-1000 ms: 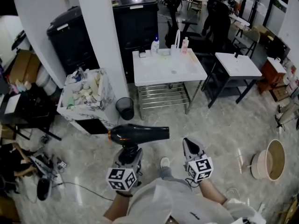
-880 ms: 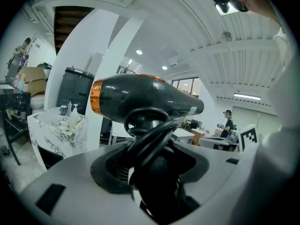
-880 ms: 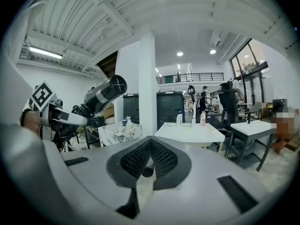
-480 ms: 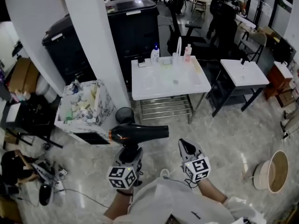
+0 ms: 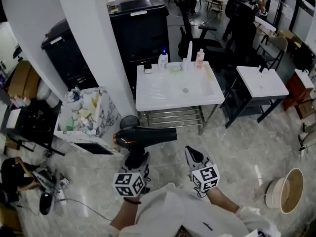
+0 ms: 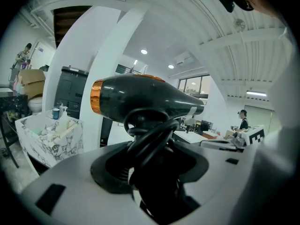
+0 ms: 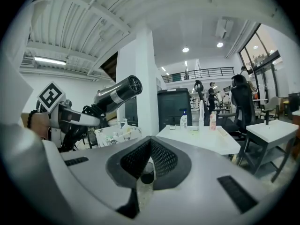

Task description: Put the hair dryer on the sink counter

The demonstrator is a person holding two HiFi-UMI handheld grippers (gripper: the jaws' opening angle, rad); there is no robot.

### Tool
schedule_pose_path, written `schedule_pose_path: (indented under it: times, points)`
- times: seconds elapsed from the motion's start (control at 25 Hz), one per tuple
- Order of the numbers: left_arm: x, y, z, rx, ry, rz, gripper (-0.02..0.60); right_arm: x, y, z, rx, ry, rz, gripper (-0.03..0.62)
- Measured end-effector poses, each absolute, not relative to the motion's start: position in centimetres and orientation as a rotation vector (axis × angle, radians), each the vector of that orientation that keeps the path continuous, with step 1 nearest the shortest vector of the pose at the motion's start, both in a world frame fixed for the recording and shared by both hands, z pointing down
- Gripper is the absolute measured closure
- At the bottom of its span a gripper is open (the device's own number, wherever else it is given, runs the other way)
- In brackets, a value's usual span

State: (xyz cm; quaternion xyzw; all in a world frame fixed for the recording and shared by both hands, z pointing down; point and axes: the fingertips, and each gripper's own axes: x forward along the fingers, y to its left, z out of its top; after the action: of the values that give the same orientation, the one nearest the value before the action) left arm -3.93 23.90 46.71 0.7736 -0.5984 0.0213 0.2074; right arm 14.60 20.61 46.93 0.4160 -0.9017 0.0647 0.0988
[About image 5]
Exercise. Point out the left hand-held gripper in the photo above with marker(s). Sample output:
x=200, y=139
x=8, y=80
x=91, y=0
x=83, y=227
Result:
x=128, y=183

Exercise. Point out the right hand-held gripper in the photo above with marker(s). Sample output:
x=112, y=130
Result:
x=206, y=178

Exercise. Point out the black hair dryer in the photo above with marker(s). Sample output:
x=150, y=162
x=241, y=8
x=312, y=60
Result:
x=145, y=134

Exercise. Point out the person's right forearm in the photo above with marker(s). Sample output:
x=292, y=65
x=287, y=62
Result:
x=222, y=199

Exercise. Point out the person's left forearm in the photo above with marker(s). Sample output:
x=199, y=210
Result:
x=128, y=215

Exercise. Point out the black metal sink stand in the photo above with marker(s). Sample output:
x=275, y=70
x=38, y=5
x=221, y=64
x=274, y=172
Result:
x=243, y=110

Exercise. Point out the white sink counter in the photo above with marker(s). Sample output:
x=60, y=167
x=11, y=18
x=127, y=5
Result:
x=170, y=95

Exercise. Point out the small white sink basin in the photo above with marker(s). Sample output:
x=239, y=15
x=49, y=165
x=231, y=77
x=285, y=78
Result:
x=261, y=83

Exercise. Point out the black mesh wastebasket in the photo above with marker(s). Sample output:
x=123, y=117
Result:
x=129, y=122

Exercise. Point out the person's white shirt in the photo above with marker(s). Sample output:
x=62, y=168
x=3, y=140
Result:
x=187, y=213

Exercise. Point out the marble patterned storage box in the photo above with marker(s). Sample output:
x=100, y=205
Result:
x=86, y=117

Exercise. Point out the white power strip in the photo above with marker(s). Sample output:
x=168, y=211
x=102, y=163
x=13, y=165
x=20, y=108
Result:
x=61, y=196

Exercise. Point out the yellow sponge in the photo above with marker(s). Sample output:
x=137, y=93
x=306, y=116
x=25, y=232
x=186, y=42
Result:
x=209, y=73

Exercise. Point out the white round basin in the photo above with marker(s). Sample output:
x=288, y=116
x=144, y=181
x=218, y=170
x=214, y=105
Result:
x=272, y=194

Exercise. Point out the white soap dish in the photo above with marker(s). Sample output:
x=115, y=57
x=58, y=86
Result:
x=176, y=68

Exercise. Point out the pink bottle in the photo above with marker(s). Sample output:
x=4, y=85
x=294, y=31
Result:
x=199, y=60

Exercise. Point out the small black white box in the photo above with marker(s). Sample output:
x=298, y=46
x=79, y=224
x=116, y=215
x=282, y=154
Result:
x=147, y=68

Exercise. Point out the black computer mouse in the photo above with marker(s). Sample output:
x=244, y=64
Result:
x=46, y=202

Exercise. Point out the white lotion pump bottle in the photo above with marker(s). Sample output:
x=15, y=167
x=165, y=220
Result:
x=163, y=61

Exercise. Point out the wooden basin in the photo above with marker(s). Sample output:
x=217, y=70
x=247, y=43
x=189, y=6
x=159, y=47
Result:
x=292, y=191

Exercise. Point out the white faucet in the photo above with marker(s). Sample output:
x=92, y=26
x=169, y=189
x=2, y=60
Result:
x=189, y=54

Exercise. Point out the black faucet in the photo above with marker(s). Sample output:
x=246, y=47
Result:
x=262, y=68

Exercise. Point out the black side table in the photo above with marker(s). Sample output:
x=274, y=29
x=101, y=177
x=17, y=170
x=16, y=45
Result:
x=29, y=125

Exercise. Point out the black office chair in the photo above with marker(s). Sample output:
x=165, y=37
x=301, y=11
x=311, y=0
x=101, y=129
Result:
x=195, y=41

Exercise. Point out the wooden cabinet white top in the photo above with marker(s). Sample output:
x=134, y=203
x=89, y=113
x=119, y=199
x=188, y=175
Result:
x=297, y=90

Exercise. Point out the black bag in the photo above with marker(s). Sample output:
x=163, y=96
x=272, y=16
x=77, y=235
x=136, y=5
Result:
x=13, y=175

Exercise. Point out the large black wheeled bin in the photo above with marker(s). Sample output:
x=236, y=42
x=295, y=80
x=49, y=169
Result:
x=140, y=36
x=66, y=58

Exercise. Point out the beige folding chair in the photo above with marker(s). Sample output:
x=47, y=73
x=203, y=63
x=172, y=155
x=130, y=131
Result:
x=274, y=48

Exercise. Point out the wooden chair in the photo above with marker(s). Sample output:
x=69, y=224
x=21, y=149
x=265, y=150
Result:
x=216, y=2

